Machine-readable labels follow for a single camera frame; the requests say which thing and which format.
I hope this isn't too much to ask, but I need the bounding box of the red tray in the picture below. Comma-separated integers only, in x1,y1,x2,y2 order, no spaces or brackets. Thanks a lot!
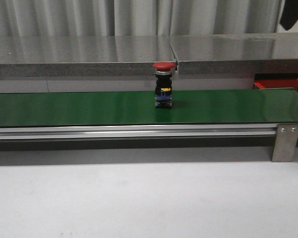
253,73,298,91

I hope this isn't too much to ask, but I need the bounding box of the aluminium conveyor frame rail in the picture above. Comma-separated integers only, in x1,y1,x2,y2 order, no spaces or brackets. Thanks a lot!
0,123,277,141

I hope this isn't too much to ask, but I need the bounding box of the green conveyor belt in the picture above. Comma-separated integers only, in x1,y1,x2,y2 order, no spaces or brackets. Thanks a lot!
0,89,298,127

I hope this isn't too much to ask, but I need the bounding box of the steel conveyor support bracket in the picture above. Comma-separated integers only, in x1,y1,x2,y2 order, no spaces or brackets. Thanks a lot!
271,123,298,162

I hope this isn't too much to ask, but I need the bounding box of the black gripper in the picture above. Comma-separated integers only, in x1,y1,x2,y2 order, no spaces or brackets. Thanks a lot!
280,0,298,31

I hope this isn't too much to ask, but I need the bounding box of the right grey stone slab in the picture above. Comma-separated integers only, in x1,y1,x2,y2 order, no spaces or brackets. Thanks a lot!
169,33,298,75

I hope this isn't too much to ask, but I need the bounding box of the grey curtain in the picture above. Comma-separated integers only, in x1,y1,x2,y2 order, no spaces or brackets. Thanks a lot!
0,0,285,37

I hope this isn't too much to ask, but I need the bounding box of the grey stone slab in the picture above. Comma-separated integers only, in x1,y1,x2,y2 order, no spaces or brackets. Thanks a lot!
169,33,298,75
0,36,175,77

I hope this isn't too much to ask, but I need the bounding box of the left grey stone slab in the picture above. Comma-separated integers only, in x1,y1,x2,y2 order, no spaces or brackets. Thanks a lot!
0,36,175,77

